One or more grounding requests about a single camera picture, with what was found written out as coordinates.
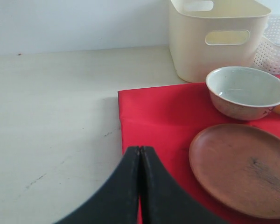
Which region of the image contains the red table cloth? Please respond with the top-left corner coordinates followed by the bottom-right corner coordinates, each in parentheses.
top-left (118, 83), bottom-right (280, 224)

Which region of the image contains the brown wooden plate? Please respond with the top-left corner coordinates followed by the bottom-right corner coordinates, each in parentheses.
top-left (189, 124), bottom-right (280, 219)

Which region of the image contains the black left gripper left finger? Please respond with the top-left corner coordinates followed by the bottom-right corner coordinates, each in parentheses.
top-left (57, 147), bottom-right (140, 224)

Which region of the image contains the white perforated plastic basket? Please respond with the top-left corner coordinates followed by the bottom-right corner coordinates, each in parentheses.
top-left (254, 14), bottom-right (280, 75)

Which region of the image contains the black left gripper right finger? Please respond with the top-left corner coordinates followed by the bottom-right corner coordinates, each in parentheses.
top-left (140, 147), bottom-right (226, 224)

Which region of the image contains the white ceramic bowl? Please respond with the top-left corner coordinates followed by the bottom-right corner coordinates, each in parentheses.
top-left (205, 66), bottom-right (280, 121)

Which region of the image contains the cream plastic bin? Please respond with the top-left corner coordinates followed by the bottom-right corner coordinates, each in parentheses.
top-left (169, 0), bottom-right (271, 83)

